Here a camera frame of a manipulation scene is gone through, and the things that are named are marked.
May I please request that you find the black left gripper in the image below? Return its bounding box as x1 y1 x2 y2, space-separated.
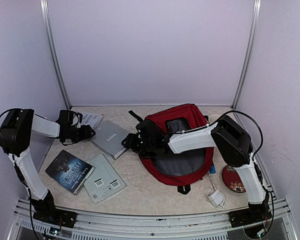
66 124 95 143

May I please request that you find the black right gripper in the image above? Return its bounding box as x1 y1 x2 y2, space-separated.
122 133 154 157

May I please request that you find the grey ianra book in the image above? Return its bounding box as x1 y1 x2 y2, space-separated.
89 120 129 160

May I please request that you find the red student backpack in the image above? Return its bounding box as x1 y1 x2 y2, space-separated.
128 103 215 195

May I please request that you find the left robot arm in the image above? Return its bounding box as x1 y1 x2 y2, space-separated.
0 108 96 223

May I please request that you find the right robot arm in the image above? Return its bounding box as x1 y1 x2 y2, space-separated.
121 110 274 222

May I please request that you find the rose cover white book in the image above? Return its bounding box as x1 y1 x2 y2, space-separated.
76 112 103 130

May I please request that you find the dark blue heights book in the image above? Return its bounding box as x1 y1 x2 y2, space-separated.
45 149 95 195

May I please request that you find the grey barcode book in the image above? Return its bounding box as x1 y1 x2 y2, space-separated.
83 153 127 205

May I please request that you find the white floral mug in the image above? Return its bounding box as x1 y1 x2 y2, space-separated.
208 114 220 124

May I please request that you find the white marker pen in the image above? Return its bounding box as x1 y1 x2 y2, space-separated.
207 173 216 191

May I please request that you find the red floral plate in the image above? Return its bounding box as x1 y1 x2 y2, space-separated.
221 165 246 193

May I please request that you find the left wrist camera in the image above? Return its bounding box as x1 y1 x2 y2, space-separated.
56 109 83 127

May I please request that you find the white charger with cable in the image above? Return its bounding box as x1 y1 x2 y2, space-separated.
206 188 228 211

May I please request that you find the aluminium front rail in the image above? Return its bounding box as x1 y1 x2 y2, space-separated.
6 199 300 240

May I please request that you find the aluminium frame left post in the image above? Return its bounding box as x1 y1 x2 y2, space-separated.
40 0 72 110

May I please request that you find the aluminium frame post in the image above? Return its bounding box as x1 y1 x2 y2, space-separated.
231 0 262 110
40 0 72 110

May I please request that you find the aluminium frame right post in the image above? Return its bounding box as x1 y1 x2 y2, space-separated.
231 0 262 110

